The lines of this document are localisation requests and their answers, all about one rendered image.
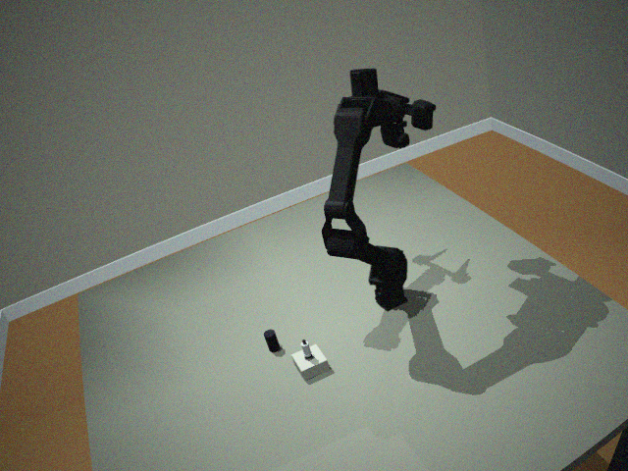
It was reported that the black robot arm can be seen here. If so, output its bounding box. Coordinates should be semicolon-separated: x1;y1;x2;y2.
322;69;410;311

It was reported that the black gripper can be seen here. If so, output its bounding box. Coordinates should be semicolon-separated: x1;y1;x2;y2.
376;89;436;131

